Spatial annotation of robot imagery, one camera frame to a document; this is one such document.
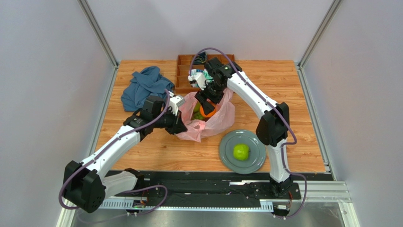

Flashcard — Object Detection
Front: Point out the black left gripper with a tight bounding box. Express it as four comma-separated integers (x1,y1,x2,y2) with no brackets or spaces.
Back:
152,107,188,136

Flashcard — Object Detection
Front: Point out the orange fake fruit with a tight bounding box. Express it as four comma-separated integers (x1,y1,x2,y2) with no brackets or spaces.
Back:
199,105,216,118

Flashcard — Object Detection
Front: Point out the pink translucent plastic bag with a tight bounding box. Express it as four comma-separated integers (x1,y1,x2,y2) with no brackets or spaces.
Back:
176,88,235,142

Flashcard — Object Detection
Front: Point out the green fake apple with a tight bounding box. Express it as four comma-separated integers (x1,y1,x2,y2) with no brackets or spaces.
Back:
233,143,250,161

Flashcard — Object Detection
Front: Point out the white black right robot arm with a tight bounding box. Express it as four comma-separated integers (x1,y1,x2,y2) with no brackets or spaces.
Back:
188,57,293,197

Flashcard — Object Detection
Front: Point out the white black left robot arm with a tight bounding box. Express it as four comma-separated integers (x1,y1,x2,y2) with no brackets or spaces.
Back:
58,92,187,213

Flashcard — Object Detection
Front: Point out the teal white sock right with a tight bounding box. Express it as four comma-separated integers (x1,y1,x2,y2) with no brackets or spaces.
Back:
203,69,213,81

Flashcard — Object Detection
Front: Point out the teal white sock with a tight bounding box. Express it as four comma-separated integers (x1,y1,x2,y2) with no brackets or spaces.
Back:
189,69,203,75
203,69,213,81

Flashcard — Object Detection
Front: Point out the wooden compartment tray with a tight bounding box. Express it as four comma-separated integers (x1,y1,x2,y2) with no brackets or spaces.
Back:
174,54,235,94

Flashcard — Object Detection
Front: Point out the teal white sock left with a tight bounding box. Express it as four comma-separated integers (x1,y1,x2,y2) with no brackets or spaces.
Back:
189,69,203,75

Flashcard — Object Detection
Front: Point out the dark rolled sock back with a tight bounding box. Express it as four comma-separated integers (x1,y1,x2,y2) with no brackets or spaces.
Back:
193,52,208,65

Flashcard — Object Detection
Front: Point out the blue crumpled cloth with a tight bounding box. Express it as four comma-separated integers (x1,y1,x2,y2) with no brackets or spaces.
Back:
121,66,175,112

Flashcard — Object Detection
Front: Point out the grey round plate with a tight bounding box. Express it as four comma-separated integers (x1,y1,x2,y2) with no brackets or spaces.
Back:
219,130,266,175

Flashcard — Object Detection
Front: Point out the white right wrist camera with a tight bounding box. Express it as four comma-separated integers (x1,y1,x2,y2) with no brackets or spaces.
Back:
188,71,208,90

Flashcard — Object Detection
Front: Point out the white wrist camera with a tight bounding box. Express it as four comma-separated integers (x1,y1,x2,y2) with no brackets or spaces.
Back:
168,91,185,115
188,71,208,90

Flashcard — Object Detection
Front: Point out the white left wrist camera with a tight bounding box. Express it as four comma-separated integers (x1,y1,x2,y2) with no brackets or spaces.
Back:
168,91,185,115

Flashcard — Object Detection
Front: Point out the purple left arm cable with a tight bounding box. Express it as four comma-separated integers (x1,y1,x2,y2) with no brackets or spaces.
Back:
58,88,172,216

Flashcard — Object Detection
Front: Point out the aluminium frame rail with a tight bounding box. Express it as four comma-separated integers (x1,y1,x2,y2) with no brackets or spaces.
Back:
56,176,361,227

